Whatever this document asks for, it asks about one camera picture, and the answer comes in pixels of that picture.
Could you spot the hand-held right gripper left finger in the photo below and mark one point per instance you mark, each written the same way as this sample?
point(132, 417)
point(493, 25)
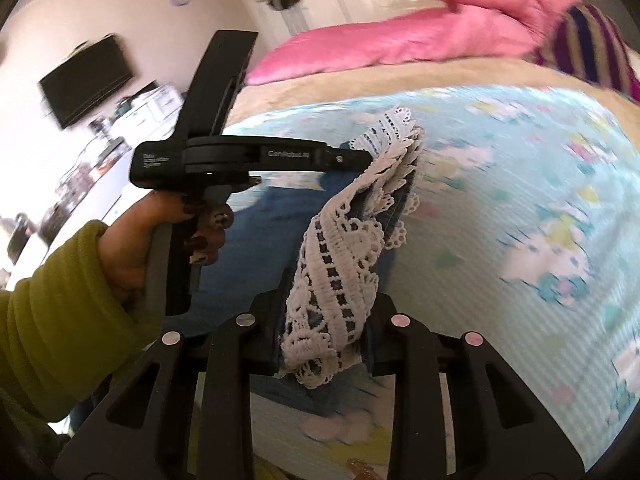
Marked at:
point(265, 327)

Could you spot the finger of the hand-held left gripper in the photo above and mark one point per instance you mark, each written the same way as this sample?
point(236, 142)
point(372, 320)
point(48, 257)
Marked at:
point(340, 158)

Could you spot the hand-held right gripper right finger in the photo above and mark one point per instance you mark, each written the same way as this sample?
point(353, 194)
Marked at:
point(385, 342)

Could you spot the person's left forearm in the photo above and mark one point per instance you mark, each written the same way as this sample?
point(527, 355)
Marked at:
point(55, 320)

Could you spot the person's left hand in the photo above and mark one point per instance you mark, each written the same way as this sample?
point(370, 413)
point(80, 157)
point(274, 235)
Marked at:
point(132, 240)

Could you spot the white drawer cabinet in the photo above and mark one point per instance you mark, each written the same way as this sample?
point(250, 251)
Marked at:
point(155, 105)

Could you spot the beige bed sheet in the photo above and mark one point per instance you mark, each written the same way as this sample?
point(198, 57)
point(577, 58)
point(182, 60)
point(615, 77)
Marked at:
point(400, 80)

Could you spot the bright pink velvet blanket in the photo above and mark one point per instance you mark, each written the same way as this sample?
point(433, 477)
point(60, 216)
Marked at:
point(375, 45)

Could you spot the desk clutter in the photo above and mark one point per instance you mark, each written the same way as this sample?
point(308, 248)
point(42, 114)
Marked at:
point(80, 175)

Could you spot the light blue cartoon printed blanket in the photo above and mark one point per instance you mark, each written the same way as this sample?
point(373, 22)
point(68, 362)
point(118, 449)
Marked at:
point(500, 185)

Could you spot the purple striped pillow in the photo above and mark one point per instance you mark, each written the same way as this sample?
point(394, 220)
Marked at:
point(590, 45)

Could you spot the black wall television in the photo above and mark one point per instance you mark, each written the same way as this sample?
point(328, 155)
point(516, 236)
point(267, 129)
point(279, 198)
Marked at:
point(85, 82)

